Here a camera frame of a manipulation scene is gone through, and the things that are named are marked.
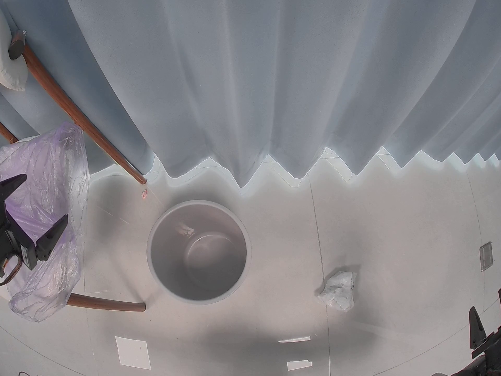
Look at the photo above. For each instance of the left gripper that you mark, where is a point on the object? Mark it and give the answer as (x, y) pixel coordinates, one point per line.
(17, 241)

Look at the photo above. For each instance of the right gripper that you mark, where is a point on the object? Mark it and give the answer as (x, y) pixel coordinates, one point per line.
(491, 347)

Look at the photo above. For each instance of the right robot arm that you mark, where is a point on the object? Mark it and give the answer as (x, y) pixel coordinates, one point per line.
(480, 370)

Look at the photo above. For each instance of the purple plastic bag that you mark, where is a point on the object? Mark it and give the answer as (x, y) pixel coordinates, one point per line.
(47, 163)

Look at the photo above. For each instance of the white trash bin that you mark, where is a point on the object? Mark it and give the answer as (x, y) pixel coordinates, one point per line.
(177, 285)

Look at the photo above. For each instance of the small pink paper scrap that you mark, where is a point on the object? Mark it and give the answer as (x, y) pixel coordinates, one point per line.
(144, 194)

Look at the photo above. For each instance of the crumpled clear printed wrapper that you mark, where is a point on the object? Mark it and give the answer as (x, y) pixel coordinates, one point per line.
(337, 291)

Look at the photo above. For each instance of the pale blue curtain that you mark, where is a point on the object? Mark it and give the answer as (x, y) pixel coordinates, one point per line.
(274, 73)

